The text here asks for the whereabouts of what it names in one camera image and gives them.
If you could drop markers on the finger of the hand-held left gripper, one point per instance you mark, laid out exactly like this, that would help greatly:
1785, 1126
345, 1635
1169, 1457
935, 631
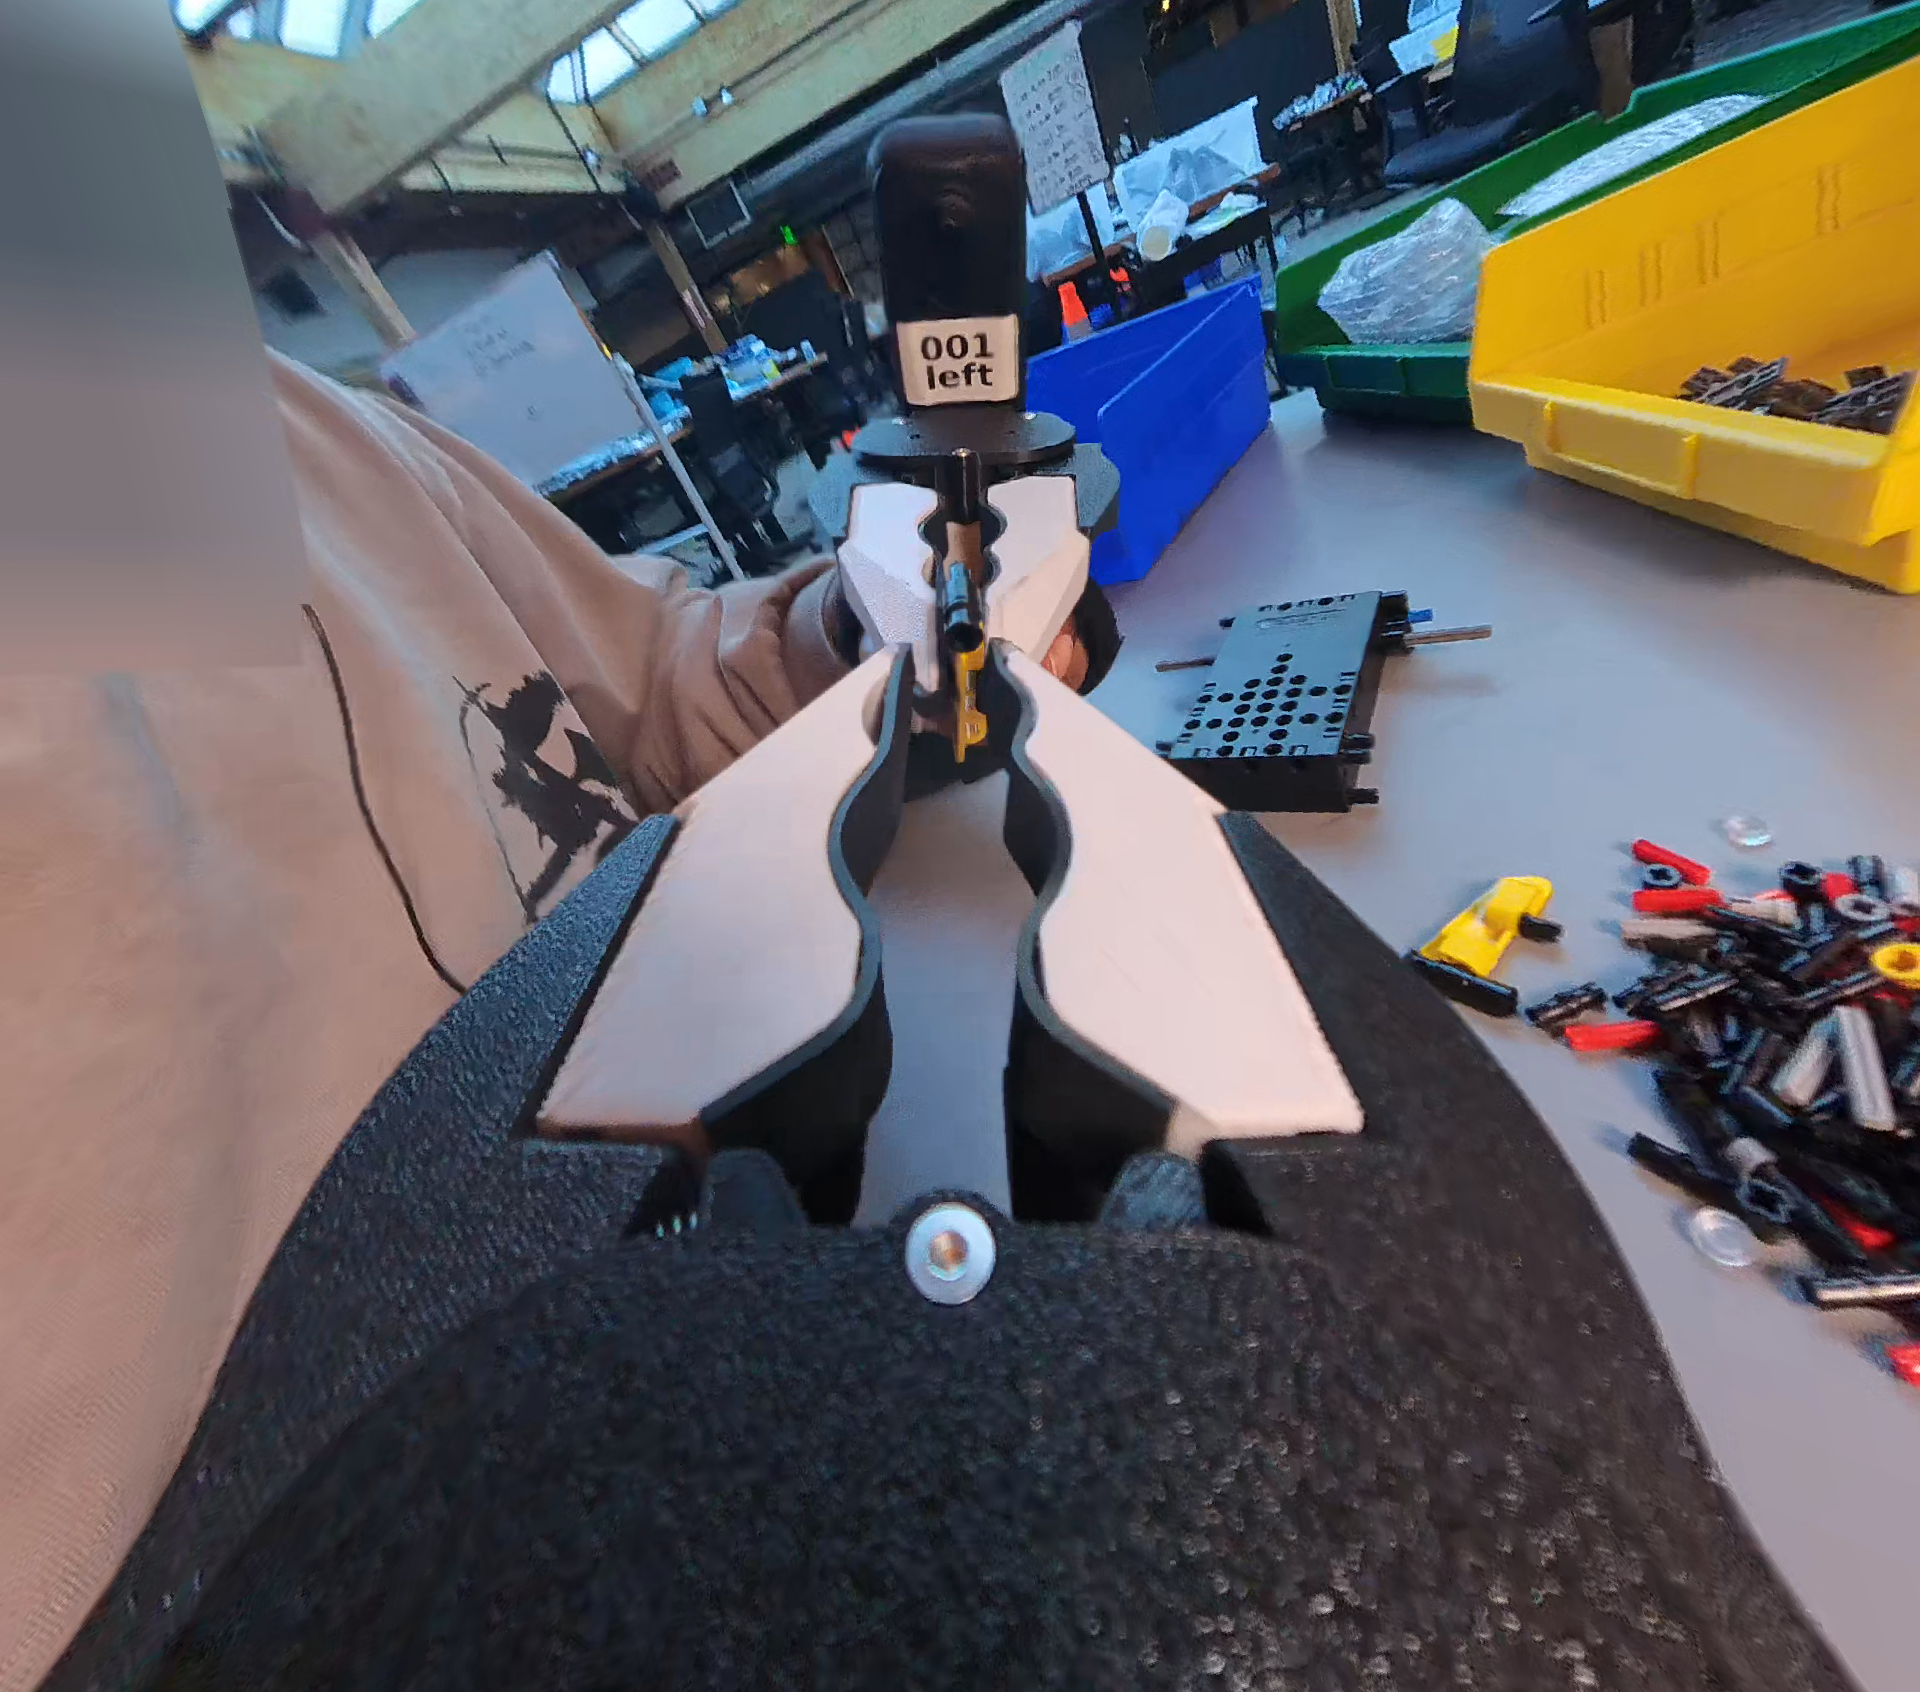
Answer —
885, 566
1034, 552

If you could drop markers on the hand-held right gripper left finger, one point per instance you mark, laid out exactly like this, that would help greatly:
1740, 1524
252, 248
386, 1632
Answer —
720, 956

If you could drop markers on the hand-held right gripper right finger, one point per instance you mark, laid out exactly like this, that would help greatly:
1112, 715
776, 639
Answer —
1184, 973

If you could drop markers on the blue storage bin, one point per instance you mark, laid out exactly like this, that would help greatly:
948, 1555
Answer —
1171, 432

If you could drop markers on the yellow piece with black pins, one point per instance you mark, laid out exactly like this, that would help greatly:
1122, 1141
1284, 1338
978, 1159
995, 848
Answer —
1478, 920

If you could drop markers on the person's left forearm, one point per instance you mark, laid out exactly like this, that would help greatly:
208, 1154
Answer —
720, 657

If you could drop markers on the grey desk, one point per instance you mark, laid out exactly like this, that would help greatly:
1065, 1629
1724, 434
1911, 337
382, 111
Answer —
1574, 703

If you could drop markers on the person's left hand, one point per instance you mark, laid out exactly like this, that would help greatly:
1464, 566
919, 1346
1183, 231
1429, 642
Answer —
1068, 661

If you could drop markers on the paper flip chart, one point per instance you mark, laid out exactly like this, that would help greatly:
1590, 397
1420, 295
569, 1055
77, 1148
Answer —
1051, 117

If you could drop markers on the orange traffic cone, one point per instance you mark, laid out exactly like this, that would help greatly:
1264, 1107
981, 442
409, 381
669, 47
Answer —
1073, 309

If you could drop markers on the black office chair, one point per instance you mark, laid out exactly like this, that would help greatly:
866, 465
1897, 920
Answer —
1515, 13
735, 463

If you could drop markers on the single black connector pin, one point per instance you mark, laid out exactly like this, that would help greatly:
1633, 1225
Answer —
1564, 1005

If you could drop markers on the green storage bin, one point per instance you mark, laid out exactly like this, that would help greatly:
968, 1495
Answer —
1381, 373

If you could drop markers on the clear plastic bag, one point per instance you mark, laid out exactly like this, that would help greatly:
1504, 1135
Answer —
1402, 275

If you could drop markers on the person's beige sweatshirt torso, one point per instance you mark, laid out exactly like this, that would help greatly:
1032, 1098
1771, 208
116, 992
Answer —
224, 973

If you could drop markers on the pile of small building pins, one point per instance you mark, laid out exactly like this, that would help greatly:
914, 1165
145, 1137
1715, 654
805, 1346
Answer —
1771, 1046

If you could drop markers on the yellow storage bin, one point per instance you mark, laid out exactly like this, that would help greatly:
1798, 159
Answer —
1651, 463

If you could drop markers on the white plastic packet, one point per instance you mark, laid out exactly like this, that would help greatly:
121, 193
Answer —
1634, 154

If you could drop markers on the heap of small black pieces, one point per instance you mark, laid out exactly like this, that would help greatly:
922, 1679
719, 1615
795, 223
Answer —
1800, 390

